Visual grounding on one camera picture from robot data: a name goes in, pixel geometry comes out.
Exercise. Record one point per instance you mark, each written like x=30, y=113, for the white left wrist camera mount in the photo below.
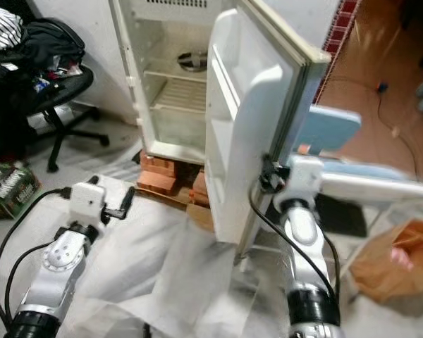
x=88, y=204

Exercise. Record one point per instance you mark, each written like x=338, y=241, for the red tiled pillar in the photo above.
x=342, y=28

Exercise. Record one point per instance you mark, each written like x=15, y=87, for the round metal bowl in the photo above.
x=192, y=62

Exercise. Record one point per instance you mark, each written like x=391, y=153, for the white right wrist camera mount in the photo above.
x=303, y=176

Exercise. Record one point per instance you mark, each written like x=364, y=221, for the black white striped cloth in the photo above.
x=1, y=27

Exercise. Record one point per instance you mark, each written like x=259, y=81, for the red brick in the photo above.
x=197, y=186
x=156, y=172

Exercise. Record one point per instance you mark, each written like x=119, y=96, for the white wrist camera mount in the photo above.
x=303, y=176
x=88, y=204

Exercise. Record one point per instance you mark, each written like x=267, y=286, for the brown paper bag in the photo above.
x=388, y=274

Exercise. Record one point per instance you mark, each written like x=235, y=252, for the white fridge cabinet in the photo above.
x=134, y=84

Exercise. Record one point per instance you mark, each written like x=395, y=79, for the silver fridge door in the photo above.
x=254, y=127

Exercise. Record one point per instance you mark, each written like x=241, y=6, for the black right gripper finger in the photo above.
x=269, y=167

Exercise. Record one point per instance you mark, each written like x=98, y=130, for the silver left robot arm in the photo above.
x=60, y=257

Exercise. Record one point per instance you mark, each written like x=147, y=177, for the brown cardboard piece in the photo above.
x=197, y=218

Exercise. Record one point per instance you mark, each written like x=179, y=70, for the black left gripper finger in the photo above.
x=93, y=180
x=128, y=203

